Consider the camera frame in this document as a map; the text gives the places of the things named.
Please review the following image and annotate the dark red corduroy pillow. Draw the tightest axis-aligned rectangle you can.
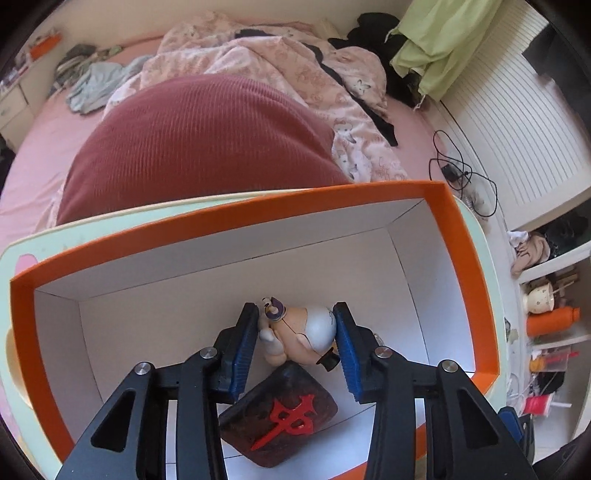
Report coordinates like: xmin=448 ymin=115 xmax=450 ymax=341
xmin=56 ymin=75 xmax=349 ymax=225

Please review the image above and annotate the orange cardboard box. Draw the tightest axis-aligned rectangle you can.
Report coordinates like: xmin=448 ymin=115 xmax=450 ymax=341
xmin=1 ymin=181 xmax=506 ymax=479

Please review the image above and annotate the pink floral blanket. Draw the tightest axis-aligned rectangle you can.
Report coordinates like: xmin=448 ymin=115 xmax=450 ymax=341
xmin=105 ymin=12 xmax=408 ymax=183

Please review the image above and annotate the black charger cable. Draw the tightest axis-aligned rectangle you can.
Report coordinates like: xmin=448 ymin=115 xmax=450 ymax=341
xmin=427 ymin=129 xmax=499 ymax=219

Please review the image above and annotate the dark red mahjong tile cushion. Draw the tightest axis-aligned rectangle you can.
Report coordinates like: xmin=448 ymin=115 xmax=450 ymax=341
xmin=218 ymin=362 xmax=338 ymax=468

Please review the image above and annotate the black hanging sweater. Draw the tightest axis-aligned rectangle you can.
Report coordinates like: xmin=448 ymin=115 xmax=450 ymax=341
xmin=522 ymin=24 xmax=590 ymax=133

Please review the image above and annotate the green hanging curtain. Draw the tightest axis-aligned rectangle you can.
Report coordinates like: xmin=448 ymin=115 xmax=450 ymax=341
xmin=389 ymin=0 xmax=501 ymax=101

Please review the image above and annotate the black clothes pile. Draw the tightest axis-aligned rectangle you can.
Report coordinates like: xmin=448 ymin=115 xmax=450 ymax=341
xmin=329 ymin=12 xmax=422 ymax=108

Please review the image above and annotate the white drawer cabinet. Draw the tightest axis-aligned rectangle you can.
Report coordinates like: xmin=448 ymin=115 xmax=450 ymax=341
xmin=1 ymin=75 xmax=37 ymax=151

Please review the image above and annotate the orange bottle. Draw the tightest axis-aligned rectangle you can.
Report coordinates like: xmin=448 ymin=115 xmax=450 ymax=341
xmin=526 ymin=306 xmax=581 ymax=338

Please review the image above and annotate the bald cartoon figurine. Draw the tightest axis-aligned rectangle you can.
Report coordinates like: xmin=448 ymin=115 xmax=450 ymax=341
xmin=259 ymin=297 xmax=339 ymax=372

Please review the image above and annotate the small orange box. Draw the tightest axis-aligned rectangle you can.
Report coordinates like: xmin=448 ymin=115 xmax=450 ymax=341
xmin=29 ymin=32 xmax=62 ymax=61

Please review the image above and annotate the cream round cup holder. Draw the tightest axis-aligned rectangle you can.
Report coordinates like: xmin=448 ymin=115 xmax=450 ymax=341
xmin=5 ymin=328 xmax=32 ymax=409

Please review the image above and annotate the grey clothes pile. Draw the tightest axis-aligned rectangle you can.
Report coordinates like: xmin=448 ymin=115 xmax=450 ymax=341
xmin=48 ymin=44 xmax=151 ymax=115

